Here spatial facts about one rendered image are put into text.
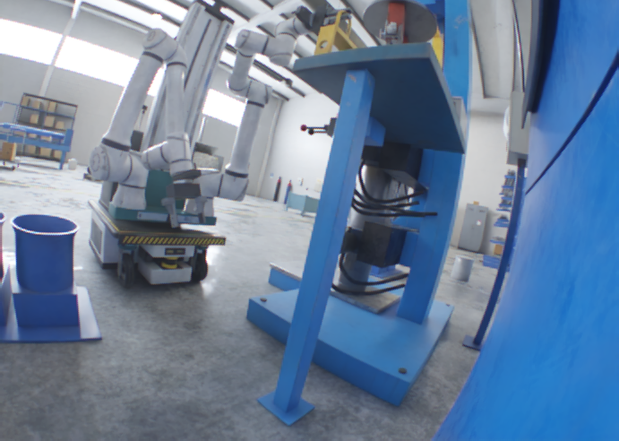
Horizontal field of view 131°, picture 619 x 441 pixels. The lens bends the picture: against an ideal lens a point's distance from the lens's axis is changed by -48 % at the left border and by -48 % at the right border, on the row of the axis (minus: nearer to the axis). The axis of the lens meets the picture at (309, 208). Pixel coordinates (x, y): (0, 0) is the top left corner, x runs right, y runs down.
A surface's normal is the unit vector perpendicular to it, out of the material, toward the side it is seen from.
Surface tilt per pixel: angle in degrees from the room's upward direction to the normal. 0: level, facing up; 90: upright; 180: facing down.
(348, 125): 90
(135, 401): 0
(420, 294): 90
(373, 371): 90
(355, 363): 90
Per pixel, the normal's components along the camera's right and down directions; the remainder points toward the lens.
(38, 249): 0.73, 0.18
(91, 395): 0.22, -0.98
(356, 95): -0.60, -0.10
